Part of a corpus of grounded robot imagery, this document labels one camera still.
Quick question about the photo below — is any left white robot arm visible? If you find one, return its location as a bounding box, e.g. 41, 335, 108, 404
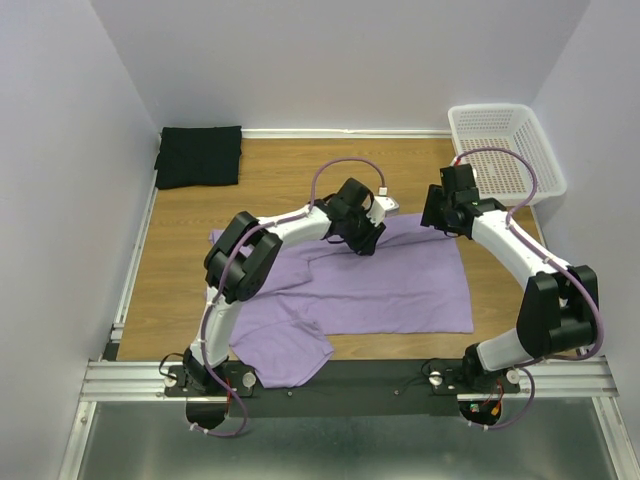
183, 178, 399, 395

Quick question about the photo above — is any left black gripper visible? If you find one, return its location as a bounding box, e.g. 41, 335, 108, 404
342, 208, 386, 258

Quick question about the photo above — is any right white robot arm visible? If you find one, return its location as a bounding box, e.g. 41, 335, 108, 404
421, 164, 603, 392

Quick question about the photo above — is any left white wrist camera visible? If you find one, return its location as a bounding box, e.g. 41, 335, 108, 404
366, 186, 400, 225

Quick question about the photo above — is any aluminium frame rail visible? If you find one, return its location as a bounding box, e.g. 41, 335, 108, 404
57, 319, 624, 480

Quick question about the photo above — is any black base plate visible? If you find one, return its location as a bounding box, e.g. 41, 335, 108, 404
164, 358, 520, 428

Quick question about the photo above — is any white plastic basket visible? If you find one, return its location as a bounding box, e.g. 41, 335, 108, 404
448, 103, 567, 207

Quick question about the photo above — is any folded black t shirt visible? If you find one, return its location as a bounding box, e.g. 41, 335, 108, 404
154, 126, 242, 190

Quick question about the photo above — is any purple t shirt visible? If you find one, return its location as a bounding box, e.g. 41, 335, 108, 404
230, 214, 474, 388

